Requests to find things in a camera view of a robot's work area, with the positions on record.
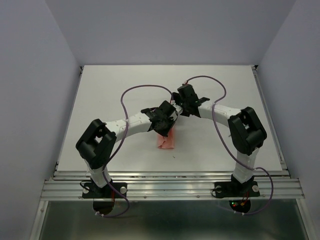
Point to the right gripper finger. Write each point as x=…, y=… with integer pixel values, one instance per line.
x=185, y=113
x=176, y=99

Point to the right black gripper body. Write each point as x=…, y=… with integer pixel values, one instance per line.
x=184, y=104

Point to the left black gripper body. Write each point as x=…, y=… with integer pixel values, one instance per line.
x=170, y=121

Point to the pink satin napkin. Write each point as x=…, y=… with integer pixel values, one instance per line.
x=166, y=142

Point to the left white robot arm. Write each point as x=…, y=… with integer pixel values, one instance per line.
x=96, y=145

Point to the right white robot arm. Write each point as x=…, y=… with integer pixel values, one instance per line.
x=246, y=131

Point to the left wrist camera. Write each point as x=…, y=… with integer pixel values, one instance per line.
x=178, y=110

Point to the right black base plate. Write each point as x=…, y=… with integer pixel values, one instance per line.
x=232, y=189

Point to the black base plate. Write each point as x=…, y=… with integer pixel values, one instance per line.
x=232, y=189
x=91, y=191

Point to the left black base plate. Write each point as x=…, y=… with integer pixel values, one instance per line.
x=91, y=191

